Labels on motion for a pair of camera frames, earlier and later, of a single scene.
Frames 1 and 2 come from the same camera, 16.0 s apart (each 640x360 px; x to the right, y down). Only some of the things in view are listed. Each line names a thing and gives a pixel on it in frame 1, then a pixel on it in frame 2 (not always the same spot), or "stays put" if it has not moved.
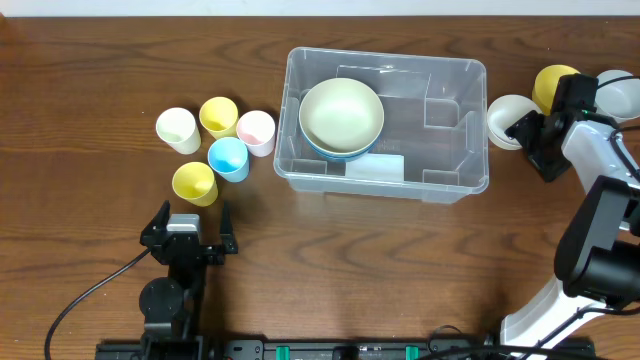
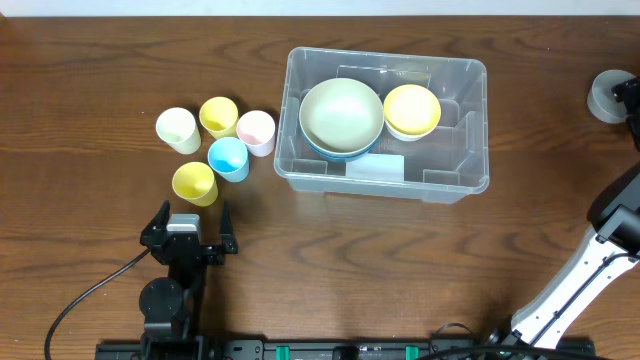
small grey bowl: x=618 y=94 stays put
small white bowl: x=504 y=112 to x=404 y=137
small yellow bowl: x=546 y=83 to x=411 y=109
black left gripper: x=187 y=245 stays put
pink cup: x=256 y=129 stays put
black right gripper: x=536 y=145 to x=626 y=88
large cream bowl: x=341 y=115 stays put
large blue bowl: x=336 y=159 stays put
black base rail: x=201 y=348 stays put
